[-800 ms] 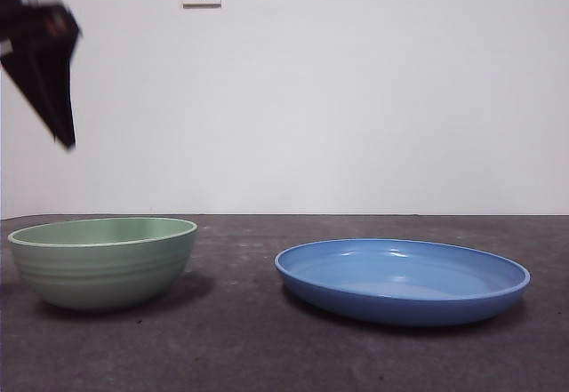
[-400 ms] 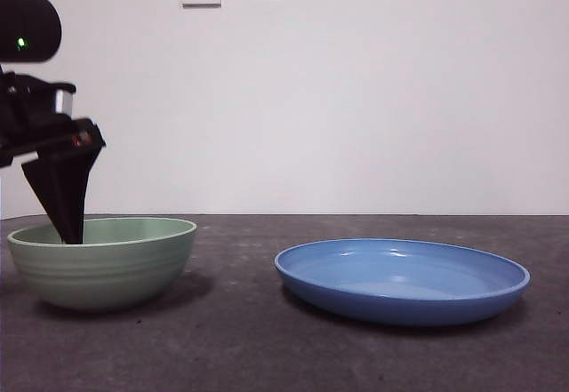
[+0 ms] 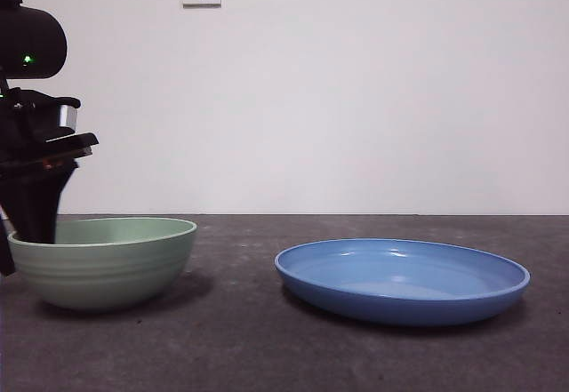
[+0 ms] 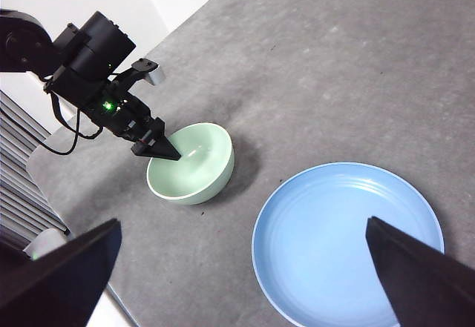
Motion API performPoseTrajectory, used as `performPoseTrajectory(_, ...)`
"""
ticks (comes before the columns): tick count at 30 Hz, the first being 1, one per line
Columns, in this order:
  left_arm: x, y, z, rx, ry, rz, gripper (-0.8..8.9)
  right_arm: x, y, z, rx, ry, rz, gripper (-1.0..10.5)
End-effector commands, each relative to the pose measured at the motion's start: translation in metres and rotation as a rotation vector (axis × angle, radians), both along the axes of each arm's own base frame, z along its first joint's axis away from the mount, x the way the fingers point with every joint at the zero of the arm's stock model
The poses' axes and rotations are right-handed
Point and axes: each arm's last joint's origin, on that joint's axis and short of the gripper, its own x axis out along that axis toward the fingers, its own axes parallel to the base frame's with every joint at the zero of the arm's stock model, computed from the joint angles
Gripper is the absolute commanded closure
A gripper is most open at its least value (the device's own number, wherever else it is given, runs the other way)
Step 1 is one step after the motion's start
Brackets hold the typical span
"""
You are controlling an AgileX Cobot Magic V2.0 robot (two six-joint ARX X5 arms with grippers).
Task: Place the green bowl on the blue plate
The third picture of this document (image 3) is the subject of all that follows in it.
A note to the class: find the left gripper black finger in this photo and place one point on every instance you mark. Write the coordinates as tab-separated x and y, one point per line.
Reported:
37	205
7	250

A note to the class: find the green bowl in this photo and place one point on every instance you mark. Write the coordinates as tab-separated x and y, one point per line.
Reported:
106	272

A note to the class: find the blue plate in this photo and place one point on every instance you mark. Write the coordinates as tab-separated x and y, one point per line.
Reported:
400	307

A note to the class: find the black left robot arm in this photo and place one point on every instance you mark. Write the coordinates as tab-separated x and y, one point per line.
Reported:
31	41

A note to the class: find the pale grey camera box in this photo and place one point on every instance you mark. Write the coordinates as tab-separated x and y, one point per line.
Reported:
68	115

